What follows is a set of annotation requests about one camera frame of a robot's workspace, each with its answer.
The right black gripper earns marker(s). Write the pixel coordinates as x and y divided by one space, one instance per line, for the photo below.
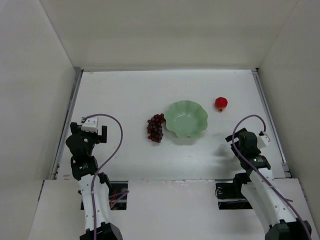
235 136

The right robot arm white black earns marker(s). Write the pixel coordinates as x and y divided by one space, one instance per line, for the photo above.
280 221

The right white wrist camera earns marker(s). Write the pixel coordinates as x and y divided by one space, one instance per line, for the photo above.
263 140

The right aluminium frame rail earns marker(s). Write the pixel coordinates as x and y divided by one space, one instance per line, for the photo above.
270 121

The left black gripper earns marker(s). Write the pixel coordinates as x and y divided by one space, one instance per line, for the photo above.
103 133

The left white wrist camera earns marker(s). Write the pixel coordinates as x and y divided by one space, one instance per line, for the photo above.
90 125

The dark red fake grapes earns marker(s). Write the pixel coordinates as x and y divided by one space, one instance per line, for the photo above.
155 128

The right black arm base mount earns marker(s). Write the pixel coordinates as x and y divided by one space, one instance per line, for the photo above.
229 199

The aluminium frame rail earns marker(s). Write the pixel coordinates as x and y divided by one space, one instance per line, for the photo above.
270 121
66 124

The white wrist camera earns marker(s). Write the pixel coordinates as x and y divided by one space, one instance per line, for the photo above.
263 140
90 125

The red fake pomegranate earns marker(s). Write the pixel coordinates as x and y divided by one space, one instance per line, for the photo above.
221 103

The green lotus-shaped fruit bowl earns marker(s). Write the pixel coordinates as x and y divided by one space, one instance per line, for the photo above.
187 119

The left aluminium frame rail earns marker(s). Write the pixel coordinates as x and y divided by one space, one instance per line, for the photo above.
66 124

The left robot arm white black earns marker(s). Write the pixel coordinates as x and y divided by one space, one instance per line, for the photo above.
94 187

